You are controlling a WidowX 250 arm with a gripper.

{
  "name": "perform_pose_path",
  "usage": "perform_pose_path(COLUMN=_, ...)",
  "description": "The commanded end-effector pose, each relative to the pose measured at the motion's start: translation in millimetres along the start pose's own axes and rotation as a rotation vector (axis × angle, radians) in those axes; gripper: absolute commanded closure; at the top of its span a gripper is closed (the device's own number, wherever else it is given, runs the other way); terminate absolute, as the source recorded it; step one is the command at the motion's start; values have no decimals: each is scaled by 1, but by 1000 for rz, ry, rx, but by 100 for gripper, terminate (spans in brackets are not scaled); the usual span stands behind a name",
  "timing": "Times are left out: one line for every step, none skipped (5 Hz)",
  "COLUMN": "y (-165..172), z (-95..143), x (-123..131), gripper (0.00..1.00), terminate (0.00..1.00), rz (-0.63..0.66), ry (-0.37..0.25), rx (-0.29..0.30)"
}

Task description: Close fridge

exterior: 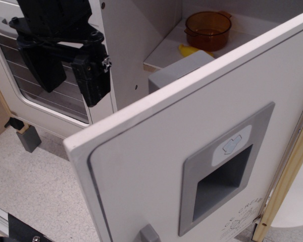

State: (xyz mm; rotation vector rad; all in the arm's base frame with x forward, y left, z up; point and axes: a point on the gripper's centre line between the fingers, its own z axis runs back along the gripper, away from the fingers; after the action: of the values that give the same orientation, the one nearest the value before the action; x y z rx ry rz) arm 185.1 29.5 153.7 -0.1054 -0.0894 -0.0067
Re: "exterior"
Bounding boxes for white toy oven door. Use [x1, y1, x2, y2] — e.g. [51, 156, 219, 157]
[0, 28, 114, 138]

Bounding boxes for white toy fridge door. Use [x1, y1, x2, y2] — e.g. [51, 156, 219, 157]
[64, 13, 303, 241]

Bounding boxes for grey oven door handle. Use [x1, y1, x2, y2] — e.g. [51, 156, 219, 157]
[0, 17, 18, 39]

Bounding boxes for yellow toy banana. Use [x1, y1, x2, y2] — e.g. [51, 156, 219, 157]
[178, 44, 214, 57]

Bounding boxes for black clamp bracket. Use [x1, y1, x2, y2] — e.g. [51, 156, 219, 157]
[4, 117, 24, 130]

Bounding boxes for grey kitchen leg block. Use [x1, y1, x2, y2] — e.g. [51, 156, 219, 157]
[16, 126, 42, 153]

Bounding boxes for grey ice dispenser panel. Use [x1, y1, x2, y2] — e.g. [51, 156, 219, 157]
[178, 102, 275, 236]

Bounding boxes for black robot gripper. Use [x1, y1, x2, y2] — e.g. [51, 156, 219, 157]
[9, 1, 111, 107]

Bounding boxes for grey fridge door handle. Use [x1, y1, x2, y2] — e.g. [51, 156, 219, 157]
[139, 224, 161, 242]

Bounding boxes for light wooden side post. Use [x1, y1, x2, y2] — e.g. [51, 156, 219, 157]
[252, 125, 303, 241]

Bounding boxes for amber transparent plastic pot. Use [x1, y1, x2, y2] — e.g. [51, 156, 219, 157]
[184, 11, 232, 52]

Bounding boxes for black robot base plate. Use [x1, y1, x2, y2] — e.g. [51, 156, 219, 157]
[8, 213, 53, 242]

